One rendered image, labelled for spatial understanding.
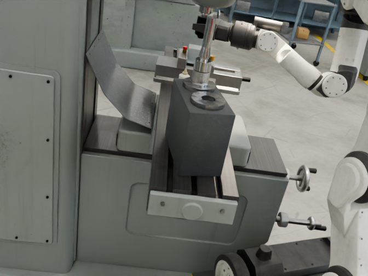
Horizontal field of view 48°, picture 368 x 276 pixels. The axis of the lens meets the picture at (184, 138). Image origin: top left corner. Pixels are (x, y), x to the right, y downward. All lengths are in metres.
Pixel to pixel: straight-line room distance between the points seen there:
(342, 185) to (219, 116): 0.41
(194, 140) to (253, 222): 0.76
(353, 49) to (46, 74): 0.98
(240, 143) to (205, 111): 0.55
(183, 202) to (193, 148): 0.14
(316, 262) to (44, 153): 1.02
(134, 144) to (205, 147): 0.50
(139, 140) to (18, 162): 0.43
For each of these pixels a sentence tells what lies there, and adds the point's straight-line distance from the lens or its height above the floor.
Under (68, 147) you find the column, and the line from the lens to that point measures 1.48.
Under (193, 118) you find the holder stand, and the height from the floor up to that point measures 1.14.
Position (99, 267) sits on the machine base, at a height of 0.20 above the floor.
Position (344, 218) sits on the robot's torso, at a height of 0.90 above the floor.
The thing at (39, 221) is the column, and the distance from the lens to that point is 1.68.
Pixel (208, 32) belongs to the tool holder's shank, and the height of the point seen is 1.31.
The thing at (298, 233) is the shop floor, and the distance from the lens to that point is 2.62.
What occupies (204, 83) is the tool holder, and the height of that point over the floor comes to 1.17.
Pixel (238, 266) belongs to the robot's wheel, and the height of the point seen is 0.60.
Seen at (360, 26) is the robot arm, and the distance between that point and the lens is 1.44.
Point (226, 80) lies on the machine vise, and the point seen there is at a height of 1.02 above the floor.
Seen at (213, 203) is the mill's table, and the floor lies 0.95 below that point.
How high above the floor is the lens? 1.57
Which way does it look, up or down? 29 degrees down
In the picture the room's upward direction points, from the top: 10 degrees clockwise
